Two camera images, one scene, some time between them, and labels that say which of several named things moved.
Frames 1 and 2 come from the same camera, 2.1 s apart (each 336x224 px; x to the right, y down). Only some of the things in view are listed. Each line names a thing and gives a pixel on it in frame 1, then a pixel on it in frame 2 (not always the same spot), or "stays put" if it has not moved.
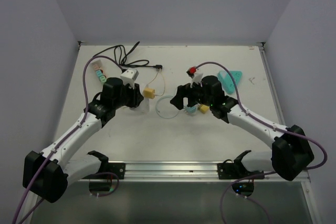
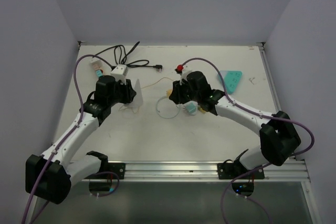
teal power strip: x=227 y=81 stays put
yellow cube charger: x=148 y=93 -> x=168 y=93
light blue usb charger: x=190 y=110 stays put
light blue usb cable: x=156 y=105 stays put
